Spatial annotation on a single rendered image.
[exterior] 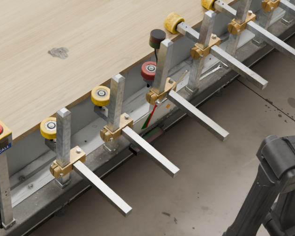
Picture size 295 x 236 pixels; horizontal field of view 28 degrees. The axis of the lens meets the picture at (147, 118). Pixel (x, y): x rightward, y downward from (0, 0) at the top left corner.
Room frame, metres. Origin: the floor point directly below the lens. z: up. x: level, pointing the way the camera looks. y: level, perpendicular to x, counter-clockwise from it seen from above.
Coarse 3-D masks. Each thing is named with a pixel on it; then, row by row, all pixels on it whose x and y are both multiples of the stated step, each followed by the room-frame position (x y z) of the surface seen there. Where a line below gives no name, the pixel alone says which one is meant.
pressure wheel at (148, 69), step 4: (144, 64) 1.74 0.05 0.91; (148, 64) 1.75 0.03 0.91; (152, 64) 1.75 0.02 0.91; (144, 68) 1.72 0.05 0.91; (148, 68) 1.72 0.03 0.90; (152, 68) 1.72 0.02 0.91; (144, 72) 1.70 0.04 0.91; (148, 72) 1.70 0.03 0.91; (152, 72) 1.70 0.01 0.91; (144, 76) 1.69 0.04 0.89; (148, 76) 1.69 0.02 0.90; (152, 76) 1.69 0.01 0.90; (152, 80) 1.69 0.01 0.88; (148, 84) 1.72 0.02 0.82
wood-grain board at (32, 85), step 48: (0, 0) 1.99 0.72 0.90; (48, 0) 2.04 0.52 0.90; (96, 0) 2.10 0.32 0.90; (144, 0) 2.16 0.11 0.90; (192, 0) 2.22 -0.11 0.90; (0, 48) 1.69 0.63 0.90; (48, 48) 1.74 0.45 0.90; (96, 48) 1.79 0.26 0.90; (144, 48) 1.84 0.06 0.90; (0, 96) 1.44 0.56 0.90; (48, 96) 1.48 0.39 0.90
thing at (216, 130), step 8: (144, 80) 1.72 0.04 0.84; (168, 96) 1.64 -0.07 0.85; (176, 96) 1.64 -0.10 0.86; (176, 104) 1.62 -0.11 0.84; (184, 104) 1.60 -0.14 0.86; (192, 112) 1.57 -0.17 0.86; (200, 112) 1.57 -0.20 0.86; (200, 120) 1.54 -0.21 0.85; (208, 120) 1.54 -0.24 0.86; (208, 128) 1.51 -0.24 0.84; (216, 128) 1.51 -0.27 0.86; (216, 136) 1.49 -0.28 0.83; (224, 136) 1.47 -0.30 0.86
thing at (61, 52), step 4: (52, 48) 1.74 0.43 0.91; (56, 48) 1.73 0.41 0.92; (60, 48) 1.74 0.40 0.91; (64, 48) 1.75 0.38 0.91; (48, 52) 1.71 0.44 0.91; (52, 52) 1.72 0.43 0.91; (56, 52) 1.72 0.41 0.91; (60, 52) 1.71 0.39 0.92; (64, 52) 1.71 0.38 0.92; (52, 56) 1.70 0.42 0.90; (56, 56) 1.70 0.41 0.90; (60, 56) 1.70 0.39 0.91; (64, 56) 1.71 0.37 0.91
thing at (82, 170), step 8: (48, 144) 1.33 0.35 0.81; (80, 168) 1.24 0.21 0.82; (88, 176) 1.21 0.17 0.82; (96, 176) 1.21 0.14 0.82; (96, 184) 1.18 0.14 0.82; (104, 184) 1.18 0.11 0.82; (104, 192) 1.15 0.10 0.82; (112, 192) 1.16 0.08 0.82; (112, 200) 1.12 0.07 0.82; (120, 200) 1.13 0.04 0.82; (120, 208) 1.10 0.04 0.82; (128, 208) 1.10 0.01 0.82
